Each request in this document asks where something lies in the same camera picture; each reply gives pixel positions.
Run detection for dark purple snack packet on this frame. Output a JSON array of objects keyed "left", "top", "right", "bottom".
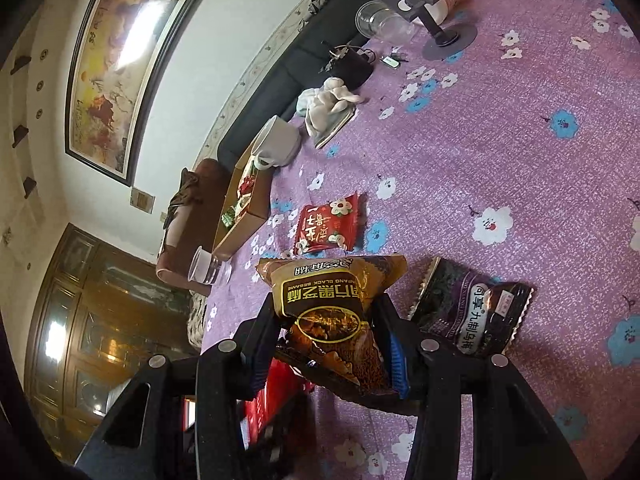
[{"left": 409, "top": 257, "right": 535, "bottom": 358}]

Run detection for brown black sesame snack bag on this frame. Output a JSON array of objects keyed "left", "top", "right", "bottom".
[{"left": 256, "top": 255, "right": 407, "bottom": 402}]

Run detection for red jujube snack packet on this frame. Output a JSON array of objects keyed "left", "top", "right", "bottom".
[{"left": 293, "top": 193, "right": 359, "bottom": 256}]

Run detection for cardboard box of snacks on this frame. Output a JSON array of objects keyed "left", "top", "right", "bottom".
[{"left": 214, "top": 145, "right": 273, "bottom": 261}]

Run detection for red shallow tray box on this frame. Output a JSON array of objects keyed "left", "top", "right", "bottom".
[{"left": 194, "top": 351, "right": 314, "bottom": 455}]

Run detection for patterned blanket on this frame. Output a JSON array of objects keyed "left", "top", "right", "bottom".
[{"left": 186, "top": 292, "right": 206, "bottom": 350}]

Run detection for wooden glass cabinet doors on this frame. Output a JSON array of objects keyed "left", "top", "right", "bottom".
[{"left": 24, "top": 224, "right": 194, "bottom": 463}]

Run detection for brown armchair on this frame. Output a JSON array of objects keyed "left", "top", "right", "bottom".
[{"left": 155, "top": 158, "right": 231, "bottom": 297}]

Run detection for purple floral tablecloth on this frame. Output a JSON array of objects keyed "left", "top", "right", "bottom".
[{"left": 204, "top": 0, "right": 639, "bottom": 479}]

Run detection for white ceramic mug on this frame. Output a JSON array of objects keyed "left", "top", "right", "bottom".
[{"left": 250, "top": 115, "right": 302, "bottom": 171}]

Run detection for white crumpled cloth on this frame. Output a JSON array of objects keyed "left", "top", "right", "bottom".
[{"left": 295, "top": 77, "right": 364, "bottom": 150}]

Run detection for black pouch on table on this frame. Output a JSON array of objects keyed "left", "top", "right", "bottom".
[{"left": 326, "top": 46, "right": 373, "bottom": 90}]

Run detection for framed horse painting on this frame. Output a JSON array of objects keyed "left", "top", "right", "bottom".
[{"left": 64, "top": 0, "right": 198, "bottom": 185}]

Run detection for black leather sofa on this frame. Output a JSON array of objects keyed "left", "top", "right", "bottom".
[{"left": 198, "top": 0, "right": 370, "bottom": 170}]

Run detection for clear glass cup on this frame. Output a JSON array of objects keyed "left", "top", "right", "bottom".
[{"left": 355, "top": 0, "right": 416, "bottom": 47}]

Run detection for black phone stand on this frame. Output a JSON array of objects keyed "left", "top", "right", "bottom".
[{"left": 381, "top": 0, "right": 477, "bottom": 61}]

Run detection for small wall plaque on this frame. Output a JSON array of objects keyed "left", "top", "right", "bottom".
[{"left": 129, "top": 188, "right": 155, "bottom": 214}]

